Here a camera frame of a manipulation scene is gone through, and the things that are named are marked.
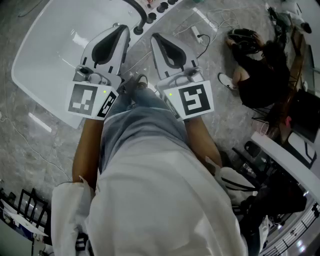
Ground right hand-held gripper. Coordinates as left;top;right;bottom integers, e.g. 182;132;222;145
150;32;215;123

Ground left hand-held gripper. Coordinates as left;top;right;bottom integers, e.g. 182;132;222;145
65;24;131;121

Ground white bathtub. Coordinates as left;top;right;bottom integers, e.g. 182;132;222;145
11;0;186;130

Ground person's right forearm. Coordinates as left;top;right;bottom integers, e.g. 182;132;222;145
183;116;224;177

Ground person's left forearm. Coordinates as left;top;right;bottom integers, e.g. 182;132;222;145
71;116;105;192

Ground black bathtub faucet spout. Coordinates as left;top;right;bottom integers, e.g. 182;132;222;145
123;0;149;36

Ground white power strip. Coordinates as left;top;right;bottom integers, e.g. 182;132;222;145
190;25;204;44

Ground person's black shoe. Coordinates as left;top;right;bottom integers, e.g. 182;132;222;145
134;74;150;90

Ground person's blue jeans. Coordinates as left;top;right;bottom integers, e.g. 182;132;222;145
108;86;173;118

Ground wooden furniture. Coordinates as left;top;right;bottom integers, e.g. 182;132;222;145
288;26;310;90

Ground person's white shirt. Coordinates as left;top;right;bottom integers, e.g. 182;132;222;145
50;104;256;256

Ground black box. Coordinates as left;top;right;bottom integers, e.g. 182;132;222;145
290;89;320;144

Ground white panel with black lines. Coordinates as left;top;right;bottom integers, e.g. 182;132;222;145
286;131;318;169

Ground black chair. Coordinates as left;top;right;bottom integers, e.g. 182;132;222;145
16;188;49;229

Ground black metal railing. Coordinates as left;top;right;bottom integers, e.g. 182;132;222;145
261;201;320;256

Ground black power cable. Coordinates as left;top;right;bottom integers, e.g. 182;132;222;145
196;33;212;59

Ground white floor cable bundle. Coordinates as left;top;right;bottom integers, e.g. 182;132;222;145
173;6;242;37

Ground thin white floor cable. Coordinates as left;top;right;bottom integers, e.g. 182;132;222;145
0;111;74;185

